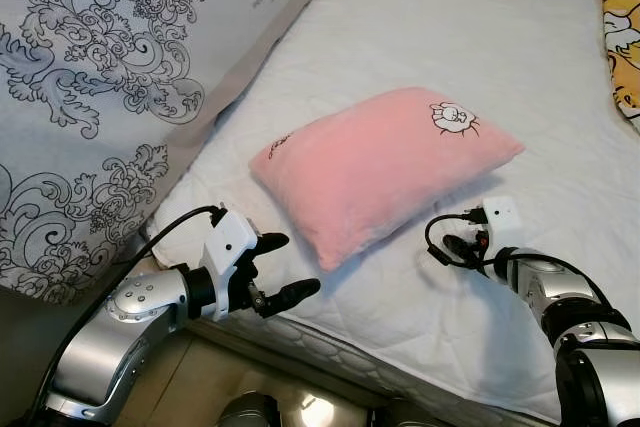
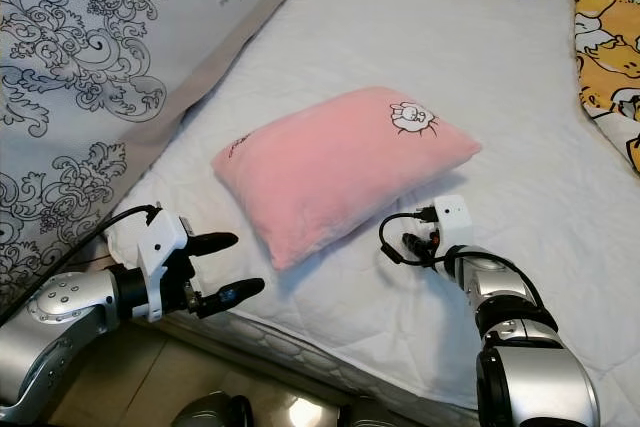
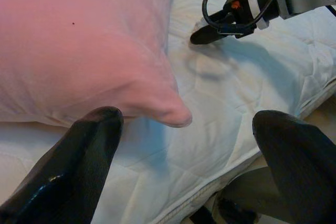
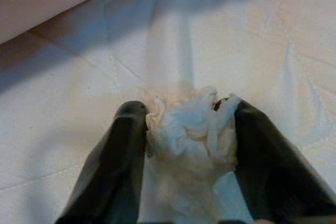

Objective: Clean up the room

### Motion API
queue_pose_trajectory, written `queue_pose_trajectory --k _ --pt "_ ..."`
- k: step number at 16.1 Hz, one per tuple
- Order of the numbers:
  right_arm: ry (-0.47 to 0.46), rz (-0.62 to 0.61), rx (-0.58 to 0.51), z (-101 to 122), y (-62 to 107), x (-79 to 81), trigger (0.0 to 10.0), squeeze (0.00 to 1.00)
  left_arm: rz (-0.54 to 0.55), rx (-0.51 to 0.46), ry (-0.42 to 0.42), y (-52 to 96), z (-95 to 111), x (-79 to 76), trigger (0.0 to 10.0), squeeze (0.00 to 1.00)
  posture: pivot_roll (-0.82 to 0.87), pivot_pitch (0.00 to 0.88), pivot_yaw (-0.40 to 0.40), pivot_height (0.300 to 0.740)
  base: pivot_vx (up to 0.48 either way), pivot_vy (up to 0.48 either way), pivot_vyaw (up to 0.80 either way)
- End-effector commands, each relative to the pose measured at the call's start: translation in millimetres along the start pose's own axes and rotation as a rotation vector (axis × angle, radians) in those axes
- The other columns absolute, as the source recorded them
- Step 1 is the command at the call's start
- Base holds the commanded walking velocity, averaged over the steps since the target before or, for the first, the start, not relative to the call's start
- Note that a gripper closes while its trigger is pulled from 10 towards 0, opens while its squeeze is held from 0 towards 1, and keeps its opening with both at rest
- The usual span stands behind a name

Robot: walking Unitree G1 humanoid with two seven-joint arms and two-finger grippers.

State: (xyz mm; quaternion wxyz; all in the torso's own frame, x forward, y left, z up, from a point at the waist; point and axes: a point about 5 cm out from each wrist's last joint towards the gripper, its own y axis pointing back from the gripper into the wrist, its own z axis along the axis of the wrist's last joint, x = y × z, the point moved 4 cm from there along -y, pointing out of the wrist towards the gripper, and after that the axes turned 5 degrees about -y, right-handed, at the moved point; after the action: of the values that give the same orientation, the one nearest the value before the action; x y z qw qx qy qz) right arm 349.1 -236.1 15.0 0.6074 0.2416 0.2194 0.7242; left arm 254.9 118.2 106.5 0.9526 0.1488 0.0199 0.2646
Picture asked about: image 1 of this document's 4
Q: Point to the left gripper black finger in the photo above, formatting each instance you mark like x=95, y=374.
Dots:
x=290, y=295
x=273, y=243

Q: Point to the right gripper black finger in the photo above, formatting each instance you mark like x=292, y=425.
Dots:
x=460, y=247

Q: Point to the pink cat-print pillow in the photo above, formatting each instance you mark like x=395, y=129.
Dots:
x=380, y=167

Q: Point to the yellow egg-cartoon blanket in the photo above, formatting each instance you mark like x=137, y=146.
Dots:
x=622, y=37

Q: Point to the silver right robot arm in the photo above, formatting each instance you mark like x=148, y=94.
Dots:
x=545, y=287

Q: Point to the silver robot right leg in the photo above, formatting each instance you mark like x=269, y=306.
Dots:
x=410, y=415

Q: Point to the white quilted mattress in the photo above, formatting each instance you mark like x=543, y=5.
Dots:
x=450, y=47

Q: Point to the large grey floral pillow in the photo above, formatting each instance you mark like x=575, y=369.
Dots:
x=100, y=67

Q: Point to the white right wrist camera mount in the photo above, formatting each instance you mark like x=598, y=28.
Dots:
x=500, y=219

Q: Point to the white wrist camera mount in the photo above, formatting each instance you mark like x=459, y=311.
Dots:
x=230, y=237
x=500, y=219

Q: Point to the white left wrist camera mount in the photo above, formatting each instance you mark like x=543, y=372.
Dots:
x=230, y=237

